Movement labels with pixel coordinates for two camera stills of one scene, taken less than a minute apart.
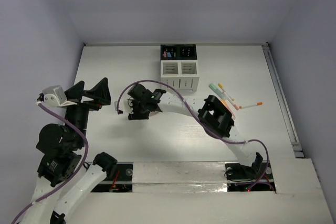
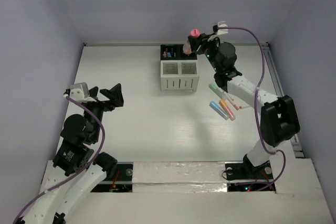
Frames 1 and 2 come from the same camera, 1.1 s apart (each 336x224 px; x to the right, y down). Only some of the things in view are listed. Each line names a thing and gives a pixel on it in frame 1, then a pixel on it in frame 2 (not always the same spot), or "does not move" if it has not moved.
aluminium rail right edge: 284,103 does not move
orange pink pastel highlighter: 230,109 does not move
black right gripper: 135,115 → 203,40
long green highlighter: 217,90 does not move
